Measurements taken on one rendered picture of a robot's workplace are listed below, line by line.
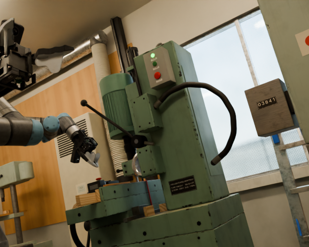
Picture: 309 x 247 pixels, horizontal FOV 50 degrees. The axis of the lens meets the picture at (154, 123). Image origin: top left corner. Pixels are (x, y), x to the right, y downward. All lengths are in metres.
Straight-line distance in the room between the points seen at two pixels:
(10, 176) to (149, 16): 2.17
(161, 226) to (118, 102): 0.64
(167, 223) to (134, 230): 0.16
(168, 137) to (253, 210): 1.47
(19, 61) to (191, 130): 0.82
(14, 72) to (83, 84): 2.99
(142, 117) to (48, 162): 2.72
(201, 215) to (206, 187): 0.14
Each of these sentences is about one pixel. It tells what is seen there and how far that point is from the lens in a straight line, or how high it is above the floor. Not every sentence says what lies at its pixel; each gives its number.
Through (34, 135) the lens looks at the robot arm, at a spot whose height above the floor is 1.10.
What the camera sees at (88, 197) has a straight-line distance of 1.33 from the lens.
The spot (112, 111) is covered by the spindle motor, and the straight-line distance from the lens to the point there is 1.64.
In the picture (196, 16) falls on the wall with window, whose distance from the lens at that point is 3.12.
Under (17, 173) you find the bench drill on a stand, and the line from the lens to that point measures 3.79.
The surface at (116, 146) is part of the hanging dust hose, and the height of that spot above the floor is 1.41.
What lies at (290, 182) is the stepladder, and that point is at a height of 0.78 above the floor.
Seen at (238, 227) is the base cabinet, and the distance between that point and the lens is 1.55.
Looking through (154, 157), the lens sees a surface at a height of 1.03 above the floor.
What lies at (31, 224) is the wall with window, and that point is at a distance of 4.34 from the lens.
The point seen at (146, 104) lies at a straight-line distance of 1.42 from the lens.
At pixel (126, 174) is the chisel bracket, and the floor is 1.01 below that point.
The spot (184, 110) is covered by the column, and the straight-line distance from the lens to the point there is 1.42.
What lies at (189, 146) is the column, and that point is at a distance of 1.40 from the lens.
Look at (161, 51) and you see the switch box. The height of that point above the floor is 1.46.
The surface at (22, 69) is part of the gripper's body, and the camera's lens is 0.78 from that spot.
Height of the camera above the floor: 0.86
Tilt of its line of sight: 13 degrees up
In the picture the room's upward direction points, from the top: 13 degrees counter-clockwise
